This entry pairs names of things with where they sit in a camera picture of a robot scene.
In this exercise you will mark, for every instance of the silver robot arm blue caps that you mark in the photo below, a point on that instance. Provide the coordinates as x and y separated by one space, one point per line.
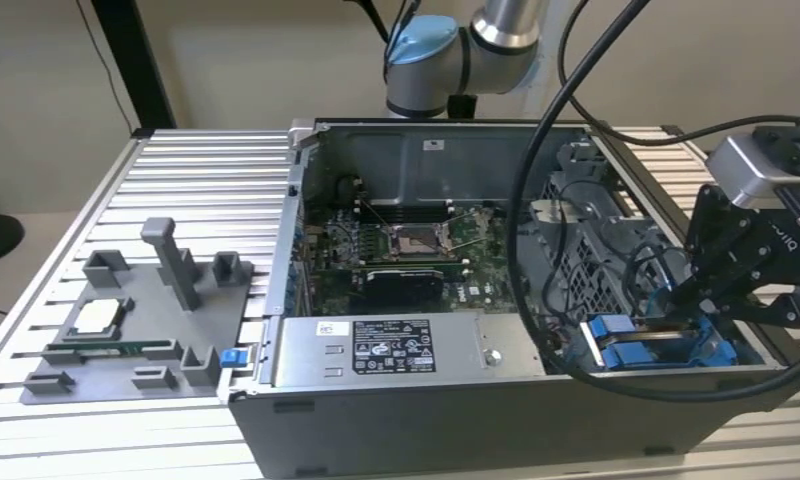
427 75

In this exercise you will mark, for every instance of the metal disk bay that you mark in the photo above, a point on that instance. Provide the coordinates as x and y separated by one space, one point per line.
595 350

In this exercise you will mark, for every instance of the black RAM slot bank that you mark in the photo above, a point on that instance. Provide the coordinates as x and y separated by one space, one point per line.
427 210
373 262

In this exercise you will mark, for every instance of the perforated metal drive cage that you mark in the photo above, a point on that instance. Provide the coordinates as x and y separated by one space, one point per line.
574 250

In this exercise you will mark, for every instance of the green motherboard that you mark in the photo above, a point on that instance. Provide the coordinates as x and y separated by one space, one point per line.
487 270

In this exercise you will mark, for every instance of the CPU socket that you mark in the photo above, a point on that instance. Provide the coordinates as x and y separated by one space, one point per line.
409 242

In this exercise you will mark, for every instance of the black graphics card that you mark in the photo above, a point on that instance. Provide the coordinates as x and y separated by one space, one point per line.
400 287

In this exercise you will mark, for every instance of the thin metal locking lever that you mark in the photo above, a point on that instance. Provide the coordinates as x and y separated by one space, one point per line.
379 214

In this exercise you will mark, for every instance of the open dark grey PC case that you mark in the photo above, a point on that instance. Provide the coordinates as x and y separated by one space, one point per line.
440 430

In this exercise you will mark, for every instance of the silver power supply unit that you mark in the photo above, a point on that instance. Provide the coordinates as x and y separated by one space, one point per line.
307 360

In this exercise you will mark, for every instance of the blue case latch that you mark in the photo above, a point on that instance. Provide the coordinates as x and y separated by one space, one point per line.
232 359

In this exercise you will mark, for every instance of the grey plastic parts rack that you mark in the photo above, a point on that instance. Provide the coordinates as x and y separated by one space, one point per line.
140 300

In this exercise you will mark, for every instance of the green RAM stick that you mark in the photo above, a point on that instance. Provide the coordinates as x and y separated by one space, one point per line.
127 346

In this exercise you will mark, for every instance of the silver CPU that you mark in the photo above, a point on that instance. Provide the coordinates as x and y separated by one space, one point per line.
96 317

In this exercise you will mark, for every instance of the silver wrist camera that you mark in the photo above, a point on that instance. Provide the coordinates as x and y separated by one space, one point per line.
747 170

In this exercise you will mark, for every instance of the black frame post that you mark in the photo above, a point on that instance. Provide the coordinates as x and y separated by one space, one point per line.
140 65

